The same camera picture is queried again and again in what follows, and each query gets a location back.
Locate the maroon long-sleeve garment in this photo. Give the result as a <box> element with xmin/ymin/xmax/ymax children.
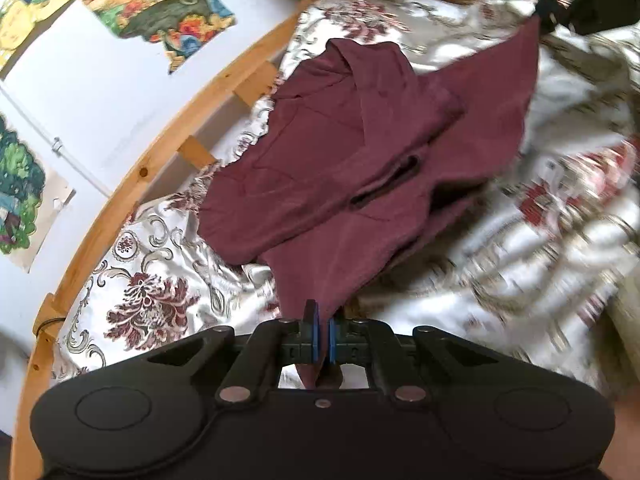
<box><xmin>197</xmin><ymin>15</ymin><xmax>542</xmax><ymax>390</ymax></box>

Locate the white floral satin bedspread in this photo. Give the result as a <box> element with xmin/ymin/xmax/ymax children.
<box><xmin>51</xmin><ymin>0</ymin><xmax>639</xmax><ymax>395</ymax></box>

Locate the blonde anime character poster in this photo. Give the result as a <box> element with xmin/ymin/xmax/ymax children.
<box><xmin>0</xmin><ymin>115</ymin><xmax>75</xmax><ymax>273</ymax></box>

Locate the colourful landscape poster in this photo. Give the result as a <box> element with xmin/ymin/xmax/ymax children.
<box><xmin>81</xmin><ymin>0</ymin><xmax>235</xmax><ymax>74</ymax></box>

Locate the black cable on bedpost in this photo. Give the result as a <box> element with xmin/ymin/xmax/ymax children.
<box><xmin>32</xmin><ymin>315</ymin><xmax>68</xmax><ymax>336</ymax></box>

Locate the wooden bed frame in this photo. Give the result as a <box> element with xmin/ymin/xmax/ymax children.
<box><xmin>8</xmin><ymin>0</ymin><xmax>522</xmax><ymax>480</ymax></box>

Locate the white wall conduit pipe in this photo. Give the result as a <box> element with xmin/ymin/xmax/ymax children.
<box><xmin>1</xmin><ymin>86</ymin><xmax>113</xmax><ymax>198</ymax></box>

